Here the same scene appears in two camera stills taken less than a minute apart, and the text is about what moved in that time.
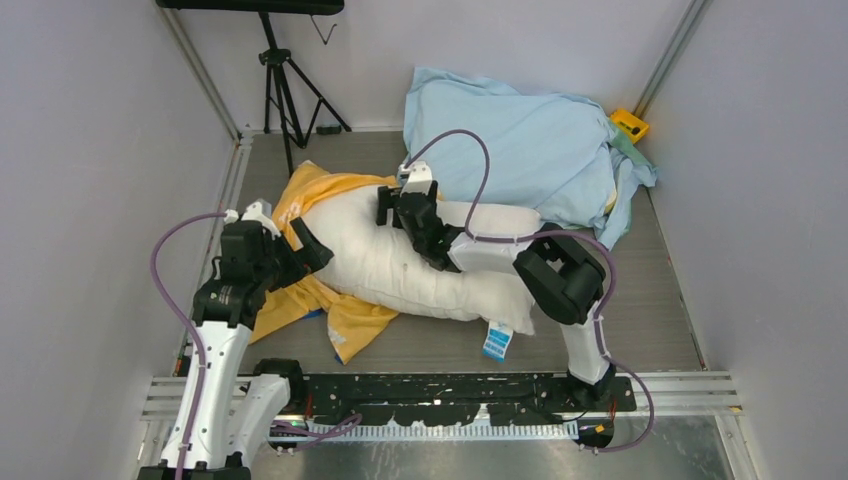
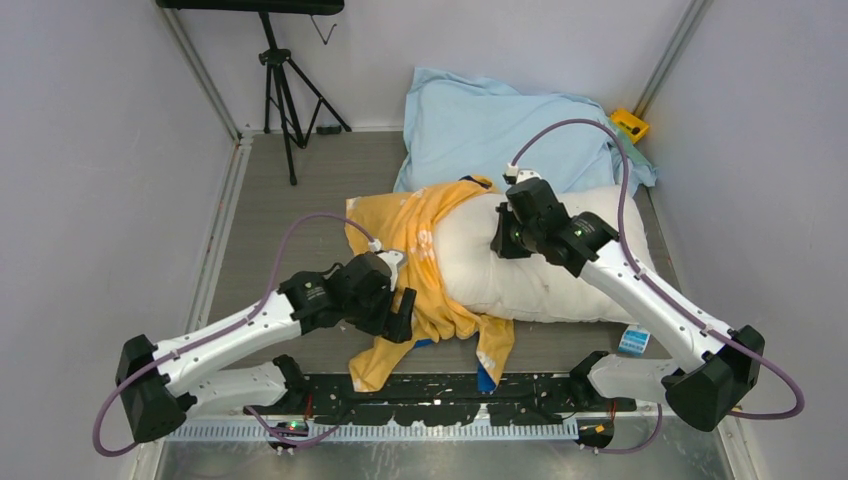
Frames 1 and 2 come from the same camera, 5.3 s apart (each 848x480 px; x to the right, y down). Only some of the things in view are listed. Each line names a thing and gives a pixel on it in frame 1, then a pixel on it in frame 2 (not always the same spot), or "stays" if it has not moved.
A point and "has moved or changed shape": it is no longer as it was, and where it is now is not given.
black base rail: (446, 399) stays
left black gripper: (315, 255) -> (398, 325)
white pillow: (377, 263) has moved or changed shape
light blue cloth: (486, 140) stays
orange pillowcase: (349, 319) -> (406, 223)
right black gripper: (387, 199) -> (503, 243)
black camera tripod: (291, 93) stays
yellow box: (630, 123) stays
